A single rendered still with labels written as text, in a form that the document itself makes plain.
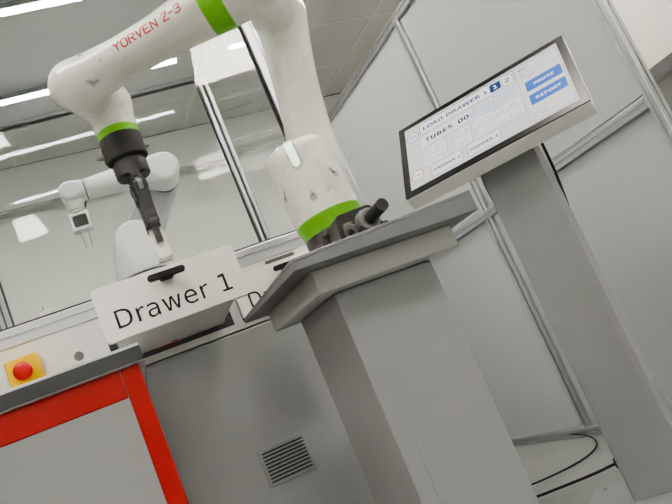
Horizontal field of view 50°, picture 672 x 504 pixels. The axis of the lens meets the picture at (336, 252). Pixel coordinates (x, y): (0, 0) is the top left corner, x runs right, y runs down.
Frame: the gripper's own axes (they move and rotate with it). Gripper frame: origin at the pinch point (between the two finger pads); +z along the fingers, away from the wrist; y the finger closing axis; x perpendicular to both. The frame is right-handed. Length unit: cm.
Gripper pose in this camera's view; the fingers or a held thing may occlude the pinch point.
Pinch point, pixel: (160, 245)
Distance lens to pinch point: 159.1
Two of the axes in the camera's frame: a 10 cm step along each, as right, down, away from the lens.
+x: 8.9, -3.2, 3.2
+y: 2.3, -2.8, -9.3
